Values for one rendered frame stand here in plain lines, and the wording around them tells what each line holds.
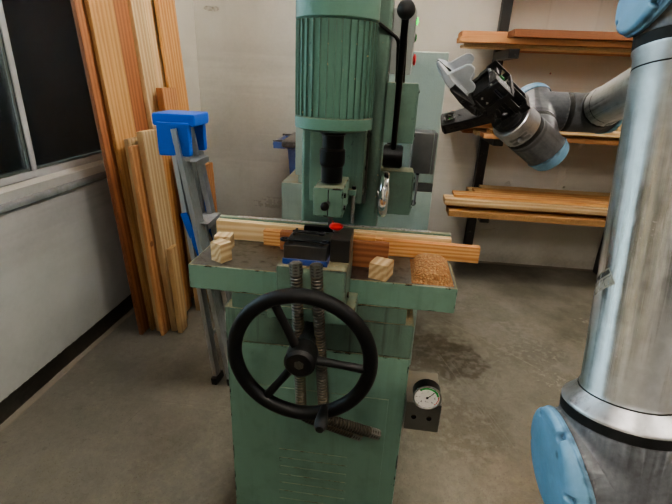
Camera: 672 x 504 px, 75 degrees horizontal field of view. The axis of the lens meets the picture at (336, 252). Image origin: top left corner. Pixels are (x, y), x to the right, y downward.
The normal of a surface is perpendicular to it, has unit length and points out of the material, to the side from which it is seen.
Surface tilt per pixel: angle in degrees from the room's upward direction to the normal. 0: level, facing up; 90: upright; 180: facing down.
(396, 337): 90
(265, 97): 90
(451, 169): 90
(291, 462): 90
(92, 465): 0
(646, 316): 79
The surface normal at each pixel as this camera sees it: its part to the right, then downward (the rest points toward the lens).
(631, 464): -0.41, 0.12
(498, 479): 0.04, -0.93
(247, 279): -0.13, 0.36
